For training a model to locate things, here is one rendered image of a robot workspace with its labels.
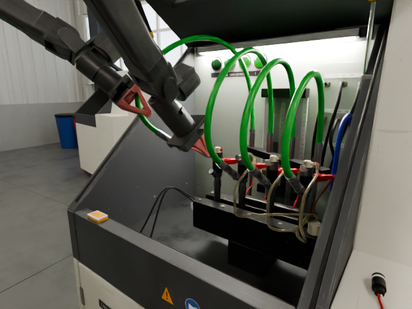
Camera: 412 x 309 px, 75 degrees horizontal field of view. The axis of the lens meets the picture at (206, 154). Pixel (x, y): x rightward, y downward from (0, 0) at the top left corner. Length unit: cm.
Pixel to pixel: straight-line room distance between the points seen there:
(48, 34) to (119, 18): 31
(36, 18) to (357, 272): 80
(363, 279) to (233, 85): 73
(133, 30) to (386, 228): 56
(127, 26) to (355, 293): 53
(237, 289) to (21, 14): 70
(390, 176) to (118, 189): 73
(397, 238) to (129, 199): 74
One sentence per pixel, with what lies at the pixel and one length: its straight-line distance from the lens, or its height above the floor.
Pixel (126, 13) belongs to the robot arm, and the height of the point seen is 139.
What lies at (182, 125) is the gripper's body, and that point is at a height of 120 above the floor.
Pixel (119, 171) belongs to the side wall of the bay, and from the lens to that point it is 90.
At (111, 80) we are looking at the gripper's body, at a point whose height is 131.
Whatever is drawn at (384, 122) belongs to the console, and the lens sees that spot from 61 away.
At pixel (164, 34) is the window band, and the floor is 242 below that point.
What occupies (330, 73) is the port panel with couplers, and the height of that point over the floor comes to 133.
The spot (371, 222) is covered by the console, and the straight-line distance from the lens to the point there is 61.
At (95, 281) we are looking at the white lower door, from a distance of 88.
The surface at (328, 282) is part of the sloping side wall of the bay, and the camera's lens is 48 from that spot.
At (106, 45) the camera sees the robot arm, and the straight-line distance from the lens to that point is 74.
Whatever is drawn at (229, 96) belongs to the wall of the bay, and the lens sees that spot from 102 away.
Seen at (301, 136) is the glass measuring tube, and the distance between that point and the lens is 91.
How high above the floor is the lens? 128
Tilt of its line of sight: 13 degrees down
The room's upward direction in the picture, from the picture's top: straight up
